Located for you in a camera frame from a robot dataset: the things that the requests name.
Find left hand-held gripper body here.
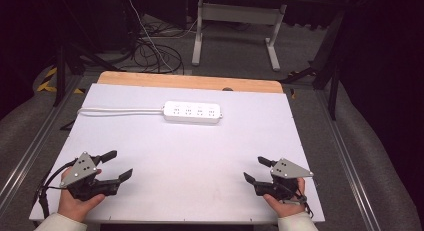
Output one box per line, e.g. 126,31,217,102
59,151,119,202

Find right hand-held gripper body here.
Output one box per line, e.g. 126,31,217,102
254,158,315,202

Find person's left hand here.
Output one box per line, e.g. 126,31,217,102
57,167,106,224

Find person's right hand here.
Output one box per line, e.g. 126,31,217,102
262,177,307,219

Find white power strip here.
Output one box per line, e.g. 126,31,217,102
162,100,224,125

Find black metal stand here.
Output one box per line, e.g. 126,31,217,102
279,9,346,121
52,42,126,108

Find yellow black floor tape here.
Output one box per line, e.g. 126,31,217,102
35,66,87,95

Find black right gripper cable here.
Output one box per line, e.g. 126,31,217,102
282,186,315,219

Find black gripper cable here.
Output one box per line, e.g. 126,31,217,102
282,186,315,219
35,158,80,222

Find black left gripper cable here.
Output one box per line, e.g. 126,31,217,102
35,158,80,222

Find white power strip cable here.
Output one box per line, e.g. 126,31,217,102
76,106,166,118

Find metal floor rail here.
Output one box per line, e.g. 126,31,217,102
315,90,382,231
0,74,85,209

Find black floor cables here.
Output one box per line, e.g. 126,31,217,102
132,20,185,75

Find thin white floor cable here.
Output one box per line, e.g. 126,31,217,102
125,0,199,73

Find white metal desk frame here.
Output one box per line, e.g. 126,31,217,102
191,0,288,72

